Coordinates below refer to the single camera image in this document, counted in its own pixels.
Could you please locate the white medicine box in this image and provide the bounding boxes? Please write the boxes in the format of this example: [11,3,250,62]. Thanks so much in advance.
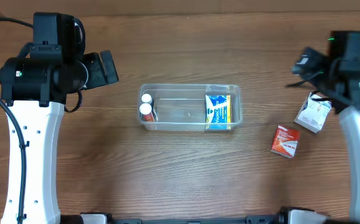
[294,92,332,133]

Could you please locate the clear plastic container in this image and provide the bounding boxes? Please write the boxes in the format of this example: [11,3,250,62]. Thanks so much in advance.
[138,83,243,131]

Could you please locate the dark bottle white cap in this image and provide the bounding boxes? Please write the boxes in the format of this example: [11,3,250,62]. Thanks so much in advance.
[141,93,154,107]

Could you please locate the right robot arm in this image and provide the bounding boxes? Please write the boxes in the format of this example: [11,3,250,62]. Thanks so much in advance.
[292,30,360,223]

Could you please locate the blue yellow VapoDrops box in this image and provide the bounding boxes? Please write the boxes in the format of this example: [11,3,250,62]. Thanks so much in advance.
[205,95,232,130]

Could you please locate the orange tube white cap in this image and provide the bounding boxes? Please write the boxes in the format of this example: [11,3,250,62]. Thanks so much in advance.
[139,103,154,122]

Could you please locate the red orange small box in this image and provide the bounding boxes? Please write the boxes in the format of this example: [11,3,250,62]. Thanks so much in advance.
[270,125,300,159]

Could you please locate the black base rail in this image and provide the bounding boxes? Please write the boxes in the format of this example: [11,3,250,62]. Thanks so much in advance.
[59,207,329,224]

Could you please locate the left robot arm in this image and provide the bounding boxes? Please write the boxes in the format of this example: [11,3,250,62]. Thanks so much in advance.
[0,12,118,223]

